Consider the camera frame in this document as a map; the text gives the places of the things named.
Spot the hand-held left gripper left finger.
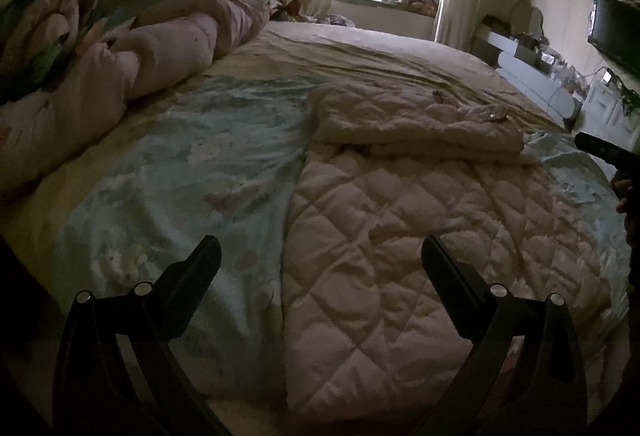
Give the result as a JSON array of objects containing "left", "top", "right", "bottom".
[{"left": 52, "top": 235, "right": 236, "bottom": 436}]

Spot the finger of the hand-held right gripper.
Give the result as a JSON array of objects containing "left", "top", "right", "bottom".
[{"left": 574, "top": 130, "right": 629, "bottom": 168}]

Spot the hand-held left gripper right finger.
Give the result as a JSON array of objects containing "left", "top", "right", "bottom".
[{"left": 421, "top": 236, "right": 588, "bottom": 436}]

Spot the pink quilted coat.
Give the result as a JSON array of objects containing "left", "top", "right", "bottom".
[{"left": 282, "top": 83, "right": 617, "bottom": 423}]

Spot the person's right hand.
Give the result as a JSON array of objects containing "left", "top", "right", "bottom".
[{"left": 613, "top": 176, "right": 637, "bottom": 216}]

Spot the white rounded low cabinet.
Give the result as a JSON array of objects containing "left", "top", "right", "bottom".
[{"left": 496, "top": 53, "right": 584, "bottom": 121}]

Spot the light blue printed blanket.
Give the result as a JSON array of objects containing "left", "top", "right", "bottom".
[{"left": 50, "top": 76, "right": 633, "bottom": 402}]

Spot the white desk shelf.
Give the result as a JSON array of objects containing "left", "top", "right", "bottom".
[{"left": 474, "top": 22, "right": 542, "bottom": 63}]

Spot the large bed with beige sheet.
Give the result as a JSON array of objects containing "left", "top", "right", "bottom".
[{"left": 0, "top": 16, "right": 636, "bottom": 436}]

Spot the rolled pink duvet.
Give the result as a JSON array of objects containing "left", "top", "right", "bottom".
[{"left": 0, "top": 0, "right": 272, "bottom": 193}]

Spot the purple cloth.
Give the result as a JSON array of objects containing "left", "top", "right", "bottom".
[{"left": 319, "top": 13, "right": 357, "bottom": 28}]

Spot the floral pink green blanket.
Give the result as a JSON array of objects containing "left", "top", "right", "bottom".
[{"left": 0, "top": 0, "right": 102, "bottom": 106}]

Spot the black wall television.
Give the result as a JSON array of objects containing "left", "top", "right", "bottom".
[{"left": 587, "top": 0, "right": 640, "bottom": 81}]

